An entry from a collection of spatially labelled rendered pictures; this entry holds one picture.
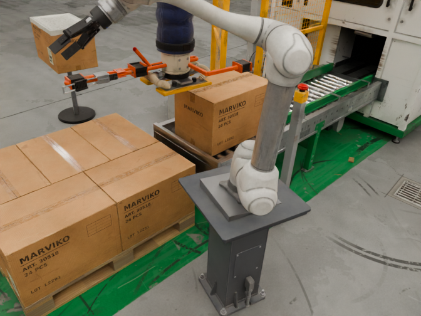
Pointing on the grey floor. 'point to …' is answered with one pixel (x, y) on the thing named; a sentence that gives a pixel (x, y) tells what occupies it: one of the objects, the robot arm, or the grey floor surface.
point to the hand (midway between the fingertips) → (60, 52)
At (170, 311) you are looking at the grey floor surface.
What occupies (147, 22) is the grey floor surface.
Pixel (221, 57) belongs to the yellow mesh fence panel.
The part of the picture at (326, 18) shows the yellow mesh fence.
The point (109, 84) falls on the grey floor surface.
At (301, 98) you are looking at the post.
